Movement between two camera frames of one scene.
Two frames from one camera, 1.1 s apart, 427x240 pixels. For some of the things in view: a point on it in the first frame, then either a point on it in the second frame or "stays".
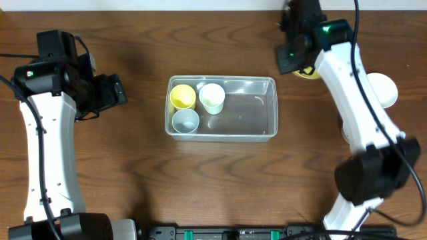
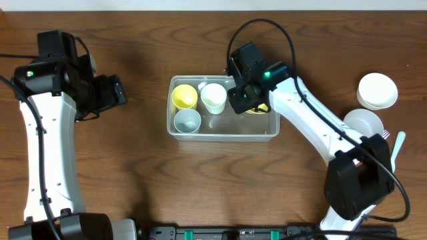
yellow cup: [315, 75] → [262, 107]
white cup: [383, 89] stays
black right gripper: [286, 65] → [239, 105]
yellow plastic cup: [183, 96] stays
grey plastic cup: [185, 121] stays
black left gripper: [115, 94] stays
